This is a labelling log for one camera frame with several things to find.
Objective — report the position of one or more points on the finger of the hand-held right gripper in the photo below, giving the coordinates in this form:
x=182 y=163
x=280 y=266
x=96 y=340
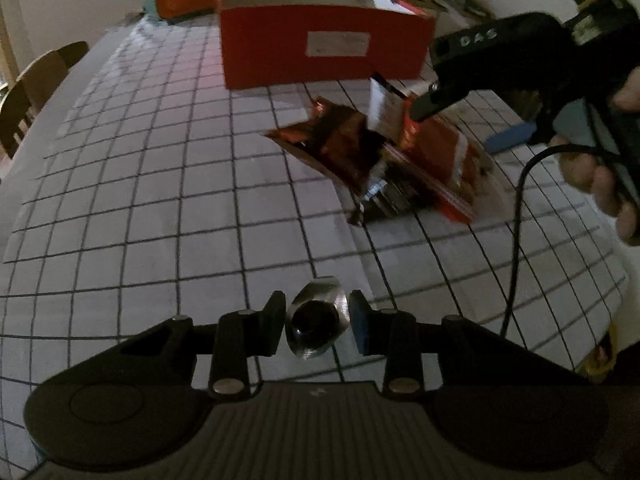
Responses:
x=510 y=137
x=430 y=105

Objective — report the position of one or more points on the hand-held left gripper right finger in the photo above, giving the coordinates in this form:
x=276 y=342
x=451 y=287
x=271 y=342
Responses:
x=360 y=327

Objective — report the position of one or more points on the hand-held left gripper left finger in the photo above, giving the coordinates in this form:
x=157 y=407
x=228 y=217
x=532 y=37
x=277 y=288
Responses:
x=274 y=325

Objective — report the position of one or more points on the silver foil chocolate packet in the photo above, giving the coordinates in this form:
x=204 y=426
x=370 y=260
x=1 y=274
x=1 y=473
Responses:
x=315 y=325

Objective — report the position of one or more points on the white red snack packet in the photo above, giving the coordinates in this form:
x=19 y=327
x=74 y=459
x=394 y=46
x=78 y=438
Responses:
x=440 y=155

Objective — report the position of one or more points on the red checked wafer packet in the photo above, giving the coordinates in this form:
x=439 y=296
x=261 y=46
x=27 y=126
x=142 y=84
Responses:
x=450 y=211

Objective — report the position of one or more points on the dark shiny snack wrapper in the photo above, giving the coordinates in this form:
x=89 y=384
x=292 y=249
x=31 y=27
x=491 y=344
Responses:
x=395 y=200

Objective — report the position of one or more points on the dark red foil snack packet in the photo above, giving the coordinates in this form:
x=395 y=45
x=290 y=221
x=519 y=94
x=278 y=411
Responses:
x=330 y=145

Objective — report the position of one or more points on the red cardboard box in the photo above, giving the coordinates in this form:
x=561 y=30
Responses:
x=270 y=45

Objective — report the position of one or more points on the person's right hand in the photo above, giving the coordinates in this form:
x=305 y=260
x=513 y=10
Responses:
x=600 y=182

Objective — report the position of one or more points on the white checked tablecloth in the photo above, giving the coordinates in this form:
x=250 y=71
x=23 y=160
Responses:
x=150 y=185

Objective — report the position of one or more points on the wooden chair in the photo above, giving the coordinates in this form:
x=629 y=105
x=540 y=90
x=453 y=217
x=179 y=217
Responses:
x=75 y=55

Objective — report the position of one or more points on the brown cloth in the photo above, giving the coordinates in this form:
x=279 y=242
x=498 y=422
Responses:
x=42 y=80

